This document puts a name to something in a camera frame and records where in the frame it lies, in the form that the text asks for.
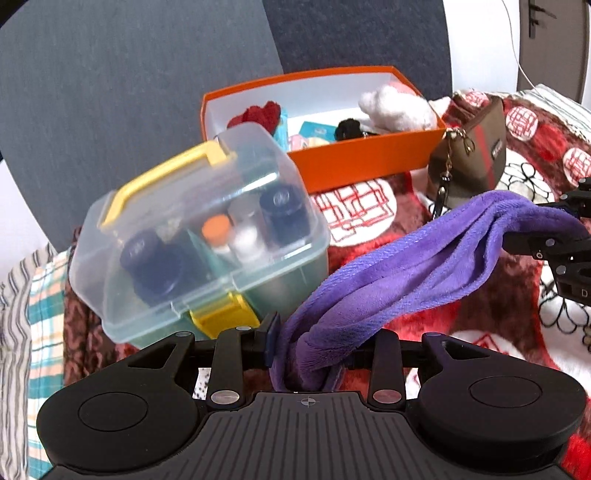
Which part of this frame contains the purple fleece cloth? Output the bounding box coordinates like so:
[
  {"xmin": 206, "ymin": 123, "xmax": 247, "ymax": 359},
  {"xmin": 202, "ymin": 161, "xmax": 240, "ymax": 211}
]
[{"xmin": 270, "ymin": 190, "xmax": 589, "ymax": 392}]

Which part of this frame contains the black fuzzy pompom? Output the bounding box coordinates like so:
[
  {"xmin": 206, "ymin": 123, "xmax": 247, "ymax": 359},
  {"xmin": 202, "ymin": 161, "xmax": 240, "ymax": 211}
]
[{"xmin": 335, "ymin": 118, "xmax": 370, "ymax": 142}]

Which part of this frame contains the white pink plush toy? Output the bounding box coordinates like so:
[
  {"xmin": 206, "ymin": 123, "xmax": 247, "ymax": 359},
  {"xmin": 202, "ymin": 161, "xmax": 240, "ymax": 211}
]
[{"xmin": 359, "ymin": 84, "xmax": 438, "ymax": 133}]

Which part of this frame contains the clear plastic storage box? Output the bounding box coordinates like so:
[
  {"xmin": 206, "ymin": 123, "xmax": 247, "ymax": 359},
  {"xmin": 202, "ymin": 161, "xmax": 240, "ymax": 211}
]
[{"xmin": 69, "ymin": 123, "xmax": 329, "ymax": 348}]

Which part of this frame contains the brown red-striped handbag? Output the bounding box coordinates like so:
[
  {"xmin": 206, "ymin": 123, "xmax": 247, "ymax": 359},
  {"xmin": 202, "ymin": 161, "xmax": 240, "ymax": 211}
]
[{"xmin": 427, "ymin": 96, "xmax": 507, "ymax": 218}]

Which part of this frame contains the striped white grey cloth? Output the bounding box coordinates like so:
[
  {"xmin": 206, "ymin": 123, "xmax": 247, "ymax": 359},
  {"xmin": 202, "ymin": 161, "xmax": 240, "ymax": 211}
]
[{"xmin": 513, "ymin": 84, "xmax": 591, "ymax": 143}]

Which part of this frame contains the teal packet in box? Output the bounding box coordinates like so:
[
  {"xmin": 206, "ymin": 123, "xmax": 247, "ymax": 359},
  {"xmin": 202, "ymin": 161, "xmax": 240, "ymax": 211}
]
[{"xmin": 298, "ymin": 121, "xmax": 335, "ymax": 148}]

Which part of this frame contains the red fuzzy plush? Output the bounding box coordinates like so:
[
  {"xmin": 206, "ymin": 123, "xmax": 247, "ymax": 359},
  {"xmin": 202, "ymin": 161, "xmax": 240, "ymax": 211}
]
[{"xmin": 226, "ymin": 101, "xmax": 281, "ymax": 135}]

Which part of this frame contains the orange cardboard box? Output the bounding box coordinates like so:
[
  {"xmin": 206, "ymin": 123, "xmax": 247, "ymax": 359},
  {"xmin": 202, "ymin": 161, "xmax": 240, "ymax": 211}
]
[{"xmin": 200, "ymin": 66, "xmax": 445, "ymax": 193}]

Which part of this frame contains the teal plaid cloth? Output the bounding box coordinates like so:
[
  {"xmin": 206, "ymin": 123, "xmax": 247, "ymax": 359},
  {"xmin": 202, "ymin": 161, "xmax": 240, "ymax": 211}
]
[{"xmin": 1, "ymin": 245, "xmax": 69, "ymax": 479}]

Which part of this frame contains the dark grey felt panel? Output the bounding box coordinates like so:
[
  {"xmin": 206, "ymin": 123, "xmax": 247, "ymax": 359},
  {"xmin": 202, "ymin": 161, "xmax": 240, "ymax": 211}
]
[{"xmin": 263, "ymin": 0, "xmax": 453, "ymax": 99}]

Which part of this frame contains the black bag strap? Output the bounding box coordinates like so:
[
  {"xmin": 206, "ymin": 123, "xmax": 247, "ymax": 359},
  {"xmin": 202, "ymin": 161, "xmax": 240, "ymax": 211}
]
[{"xmin": 431, "ymin": 174, "xmax": 452, "ymax": 222}]

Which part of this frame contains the door handle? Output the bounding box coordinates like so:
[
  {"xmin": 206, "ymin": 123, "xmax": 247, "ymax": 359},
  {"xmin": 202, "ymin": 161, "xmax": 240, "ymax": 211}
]
[{"xmin": 528, "ymin": 0, "xmax": 556, "ymax": 39}]

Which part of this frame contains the white cable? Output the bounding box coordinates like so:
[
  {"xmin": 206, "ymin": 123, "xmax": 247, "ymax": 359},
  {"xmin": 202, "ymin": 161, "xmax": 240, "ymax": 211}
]
[{"xmin": 500, "ymin": 0, "xmax": 541, "ymax": 90}]

